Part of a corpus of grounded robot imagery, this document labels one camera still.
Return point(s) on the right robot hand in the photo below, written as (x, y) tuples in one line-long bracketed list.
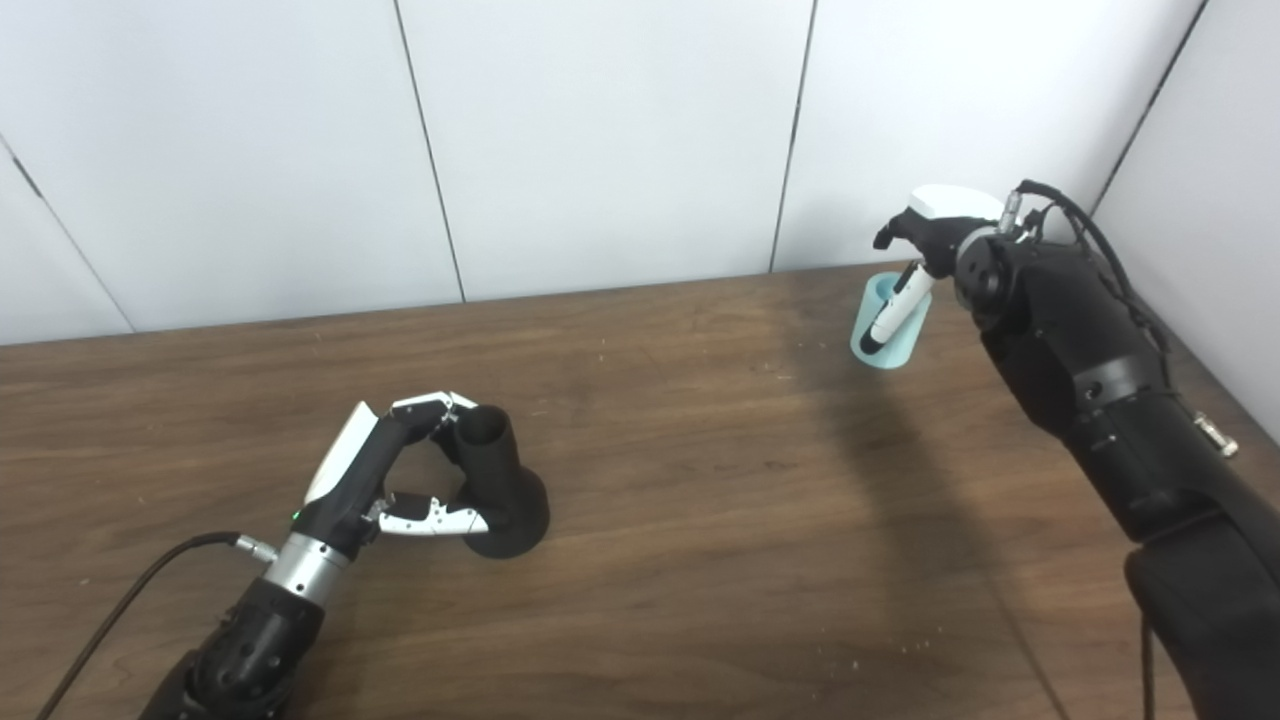
[(935, 230)]

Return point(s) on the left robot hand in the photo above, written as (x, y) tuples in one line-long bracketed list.
[(355, 480)]

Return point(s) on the black peg stand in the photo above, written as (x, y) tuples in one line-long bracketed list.
[(500, 490)]

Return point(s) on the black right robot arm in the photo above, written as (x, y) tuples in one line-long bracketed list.
[(1100, 400)]

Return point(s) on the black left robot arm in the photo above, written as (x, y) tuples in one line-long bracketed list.
[(255, 630)]

